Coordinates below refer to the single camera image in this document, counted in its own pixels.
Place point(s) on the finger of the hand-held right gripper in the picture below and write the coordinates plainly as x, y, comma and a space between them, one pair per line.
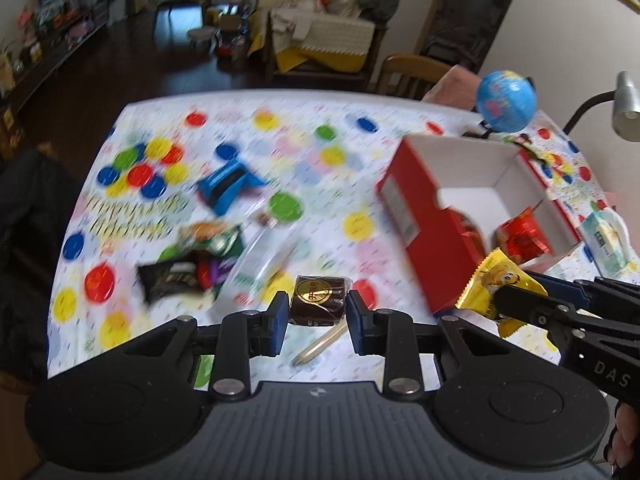
530, 306
555, 286

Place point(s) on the red floor toy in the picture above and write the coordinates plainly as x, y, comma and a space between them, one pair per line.
230, 46

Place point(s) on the silver snack packet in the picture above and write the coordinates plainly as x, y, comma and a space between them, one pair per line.
255, 265

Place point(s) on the yellow candy packet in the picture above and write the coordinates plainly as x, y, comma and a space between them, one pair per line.
492, 275

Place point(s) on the green snack packet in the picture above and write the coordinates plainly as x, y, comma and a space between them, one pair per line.
212, 241

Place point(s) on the grey desk lamp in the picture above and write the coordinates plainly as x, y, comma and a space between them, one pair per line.
627, 105

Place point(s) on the red cardboard box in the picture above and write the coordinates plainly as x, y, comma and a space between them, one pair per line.
400, 220

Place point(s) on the blue snack packet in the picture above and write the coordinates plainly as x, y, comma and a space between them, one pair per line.
225, 185

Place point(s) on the person's right hand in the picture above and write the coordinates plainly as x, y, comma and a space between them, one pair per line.
627, 435

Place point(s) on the dark wooden door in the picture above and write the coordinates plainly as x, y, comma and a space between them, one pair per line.
465, 10

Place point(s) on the long brown snack packet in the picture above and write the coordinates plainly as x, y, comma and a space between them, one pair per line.
527, 142

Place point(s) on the pink cloth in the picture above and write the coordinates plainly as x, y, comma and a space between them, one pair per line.
455, 87

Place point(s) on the long low cabinet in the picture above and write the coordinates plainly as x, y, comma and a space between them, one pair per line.
50, 60

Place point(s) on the balloon print tablecloth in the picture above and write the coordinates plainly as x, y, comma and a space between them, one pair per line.
310, 150

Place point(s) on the red snack packet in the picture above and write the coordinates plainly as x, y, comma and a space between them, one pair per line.
520, 237

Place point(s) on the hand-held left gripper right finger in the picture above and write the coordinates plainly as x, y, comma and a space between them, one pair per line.
356, 320

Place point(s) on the small brown candy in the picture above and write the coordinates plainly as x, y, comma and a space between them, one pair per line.
264, 219

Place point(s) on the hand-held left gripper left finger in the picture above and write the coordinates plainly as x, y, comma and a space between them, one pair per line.
277, 325

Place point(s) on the small round stool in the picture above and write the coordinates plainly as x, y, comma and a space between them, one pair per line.
202, 33

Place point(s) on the brown chocolate cake snack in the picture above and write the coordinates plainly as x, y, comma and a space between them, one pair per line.
317, 300

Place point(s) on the black snack packet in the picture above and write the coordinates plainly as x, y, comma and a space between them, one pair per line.
170, 277

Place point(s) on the tissue pack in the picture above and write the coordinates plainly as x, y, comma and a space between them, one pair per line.
605, 240

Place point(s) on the blue desk globe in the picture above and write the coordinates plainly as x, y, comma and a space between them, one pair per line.
505, 100

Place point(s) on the tan wooden stick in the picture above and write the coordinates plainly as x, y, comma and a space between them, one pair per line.
320, 345

